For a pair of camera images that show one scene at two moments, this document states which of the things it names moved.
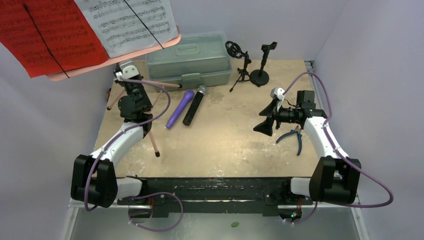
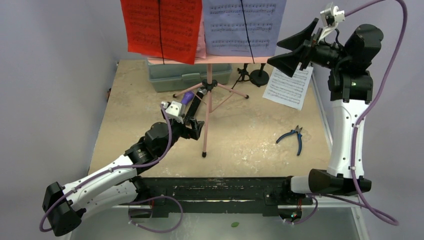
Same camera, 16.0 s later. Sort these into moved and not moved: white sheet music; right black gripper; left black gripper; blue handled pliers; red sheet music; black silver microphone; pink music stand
Moved: pink music stand; right black gripper; left black gripper; white sheet music; red sheet music
Not moved: black silver microphone; blue handled pliers
